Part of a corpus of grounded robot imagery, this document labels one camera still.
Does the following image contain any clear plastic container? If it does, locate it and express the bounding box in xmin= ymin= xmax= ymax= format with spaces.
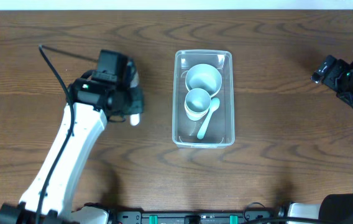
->
xmin=172 ymin=49 xmax=235 ymax=149

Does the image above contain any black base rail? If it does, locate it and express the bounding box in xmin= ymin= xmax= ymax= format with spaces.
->
xmin=70 ymin=210 xmax=289 ymax=224

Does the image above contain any yellow plastic bowl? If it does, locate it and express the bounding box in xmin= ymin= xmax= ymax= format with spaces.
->
xmin=211 ymin=87 xmax=222 ymax=98

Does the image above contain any pale green plastic spoon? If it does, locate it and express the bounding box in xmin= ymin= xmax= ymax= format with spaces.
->
xmin=196 ymin=98 xmax=221 ymax=139

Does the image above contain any yellow plastic cup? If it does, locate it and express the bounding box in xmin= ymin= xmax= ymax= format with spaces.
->
xmin=185 ymin=107 xmax=209 ymax=117

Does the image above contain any grey plastic cup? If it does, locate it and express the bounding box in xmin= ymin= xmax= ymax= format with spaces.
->
xmin=185 ymin=88 xmax=211 ymax=113

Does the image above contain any white plastic fork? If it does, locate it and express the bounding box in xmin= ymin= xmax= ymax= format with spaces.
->
xmin=129 ymin=113 xmax=140 ymax=126

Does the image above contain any grey plastic bowl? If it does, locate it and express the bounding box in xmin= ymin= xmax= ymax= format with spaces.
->
xmin=185 ymin=63 xmax=222 ymax=98

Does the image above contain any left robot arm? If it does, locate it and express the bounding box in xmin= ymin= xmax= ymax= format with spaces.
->
xmin=0 ymin=54 xmax=143 ymax=223

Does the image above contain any white plastic cup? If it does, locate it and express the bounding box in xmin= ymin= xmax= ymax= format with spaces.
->
xmin=186 ymin=112 xmax=206 ymax=121

